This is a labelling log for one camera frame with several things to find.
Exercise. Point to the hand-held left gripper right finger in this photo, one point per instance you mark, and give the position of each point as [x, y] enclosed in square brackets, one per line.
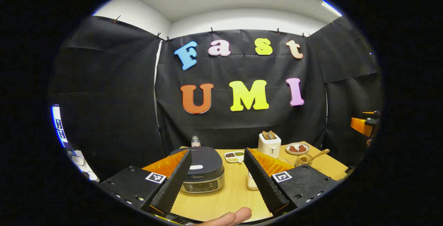
[264, 184]

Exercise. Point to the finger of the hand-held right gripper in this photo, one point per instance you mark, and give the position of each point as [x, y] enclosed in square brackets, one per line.
[360, 125]

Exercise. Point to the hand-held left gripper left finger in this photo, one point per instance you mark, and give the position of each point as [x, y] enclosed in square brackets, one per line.
[173, 184]

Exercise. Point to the white rice container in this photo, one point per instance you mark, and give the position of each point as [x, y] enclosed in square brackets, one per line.
[251, 182]

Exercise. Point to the black silver rice cooker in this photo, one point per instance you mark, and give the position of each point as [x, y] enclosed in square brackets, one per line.
[204, 170]

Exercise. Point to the wooden spoon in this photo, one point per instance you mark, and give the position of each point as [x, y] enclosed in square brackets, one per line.
[318, 155]

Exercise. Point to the white toaster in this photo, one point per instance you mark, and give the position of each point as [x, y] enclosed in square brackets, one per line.
[269, 147]

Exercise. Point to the white divided condiment dish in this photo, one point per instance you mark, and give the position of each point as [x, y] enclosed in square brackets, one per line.
[234, 156]

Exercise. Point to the white round plate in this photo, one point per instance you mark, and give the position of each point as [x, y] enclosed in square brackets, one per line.
[297, 153]

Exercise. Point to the brown meat piece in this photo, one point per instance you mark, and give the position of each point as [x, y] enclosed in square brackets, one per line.
[302, 148]
[293, 148]

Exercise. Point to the small clear bottle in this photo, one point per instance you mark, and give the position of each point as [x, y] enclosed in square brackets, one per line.
[195, 142]

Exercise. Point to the toast slice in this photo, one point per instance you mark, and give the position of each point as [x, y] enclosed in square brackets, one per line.
[265, 135]
[272, 134]

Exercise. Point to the white desk equipment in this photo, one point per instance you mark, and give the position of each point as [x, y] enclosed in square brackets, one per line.
[79, 159]

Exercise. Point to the computer monitor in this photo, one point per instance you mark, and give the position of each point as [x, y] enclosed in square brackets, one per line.
[57, 124]

